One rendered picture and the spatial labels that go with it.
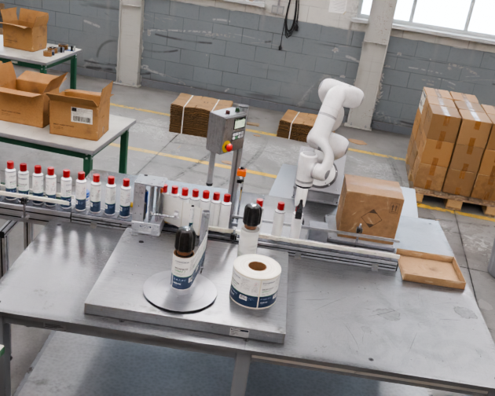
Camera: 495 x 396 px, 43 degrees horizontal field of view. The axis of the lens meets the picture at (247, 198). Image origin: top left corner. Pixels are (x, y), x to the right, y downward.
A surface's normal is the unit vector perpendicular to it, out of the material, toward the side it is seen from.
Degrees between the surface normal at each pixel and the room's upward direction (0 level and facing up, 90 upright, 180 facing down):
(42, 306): 0
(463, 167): 93
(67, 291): 0
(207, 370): 1
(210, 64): 90
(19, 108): 90
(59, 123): 89
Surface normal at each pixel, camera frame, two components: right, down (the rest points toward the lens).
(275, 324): 0.13, -0.91
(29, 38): -0.22, 0.37
